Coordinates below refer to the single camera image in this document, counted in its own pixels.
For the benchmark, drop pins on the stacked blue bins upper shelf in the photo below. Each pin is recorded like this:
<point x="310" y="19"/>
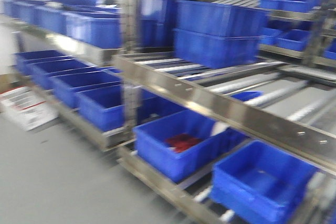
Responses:
<point x="218" y="35"/>

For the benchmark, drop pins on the blue bin with red parts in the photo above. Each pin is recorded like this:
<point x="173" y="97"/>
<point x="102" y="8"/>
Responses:
<point x="153" y="144"/>

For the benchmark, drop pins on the steel roller shelf rack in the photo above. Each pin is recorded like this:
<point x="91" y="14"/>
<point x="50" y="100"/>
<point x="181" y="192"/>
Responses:
<point x="287" y="100"/>

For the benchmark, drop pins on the white red floor sign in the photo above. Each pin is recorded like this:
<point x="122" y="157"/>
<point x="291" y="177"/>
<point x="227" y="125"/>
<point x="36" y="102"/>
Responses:
<point x="24" y="107"/>

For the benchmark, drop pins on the blue bin lower left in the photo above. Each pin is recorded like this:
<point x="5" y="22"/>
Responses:
<point x="102" y="107"/>

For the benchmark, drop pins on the blue bin lower right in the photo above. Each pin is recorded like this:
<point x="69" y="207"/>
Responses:
<point x="260" y="183"/>

